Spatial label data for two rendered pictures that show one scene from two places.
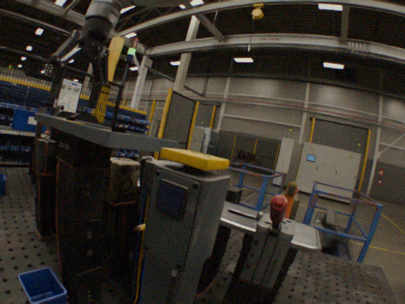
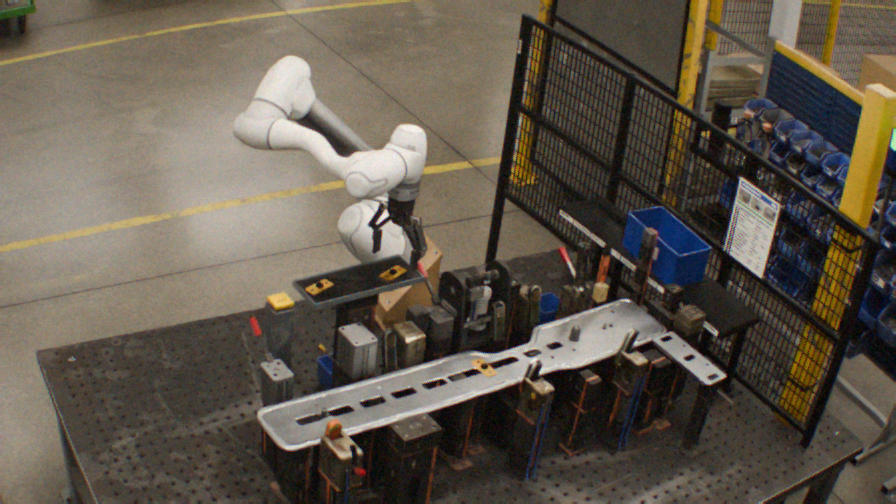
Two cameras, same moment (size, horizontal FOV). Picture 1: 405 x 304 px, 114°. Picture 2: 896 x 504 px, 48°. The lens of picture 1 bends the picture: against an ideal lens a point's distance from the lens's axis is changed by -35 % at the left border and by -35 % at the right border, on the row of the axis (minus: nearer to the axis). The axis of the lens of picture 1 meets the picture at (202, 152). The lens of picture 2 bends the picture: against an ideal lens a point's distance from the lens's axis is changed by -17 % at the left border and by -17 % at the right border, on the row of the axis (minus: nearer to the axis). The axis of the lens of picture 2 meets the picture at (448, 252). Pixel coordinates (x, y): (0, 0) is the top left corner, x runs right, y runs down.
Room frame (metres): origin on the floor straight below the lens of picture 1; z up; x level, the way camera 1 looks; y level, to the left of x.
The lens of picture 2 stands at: (1.73, -2.36, 3.00)
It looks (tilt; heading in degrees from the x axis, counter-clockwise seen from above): 30 degrees down; 113
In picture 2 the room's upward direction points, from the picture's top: 8 degrees clockwise
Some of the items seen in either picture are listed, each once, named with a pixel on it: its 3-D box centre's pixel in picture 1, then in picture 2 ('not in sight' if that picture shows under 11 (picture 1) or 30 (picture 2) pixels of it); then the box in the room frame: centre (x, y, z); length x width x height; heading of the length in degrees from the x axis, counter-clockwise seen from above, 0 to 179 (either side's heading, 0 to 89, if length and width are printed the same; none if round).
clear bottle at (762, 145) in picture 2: not in sight; (762, 150); (1.28, 1.26, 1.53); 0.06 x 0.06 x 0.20
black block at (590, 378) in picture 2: not in sight; (581, 414); (1.04, 0.44, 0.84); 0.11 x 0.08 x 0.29; 152
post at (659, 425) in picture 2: not in sight; (665, 386); (1.23, 0.73, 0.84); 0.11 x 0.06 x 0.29; 152
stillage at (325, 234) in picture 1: (332, 225); not in sight; (2.12, -1.84, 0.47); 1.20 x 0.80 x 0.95; 149
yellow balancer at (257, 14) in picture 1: (255, 26); not in sight; (2.41, -0.36, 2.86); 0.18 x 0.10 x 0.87; 58
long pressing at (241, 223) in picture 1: (131, 173); (479, 372); (0.76, 0.26, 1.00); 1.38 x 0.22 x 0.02; 62
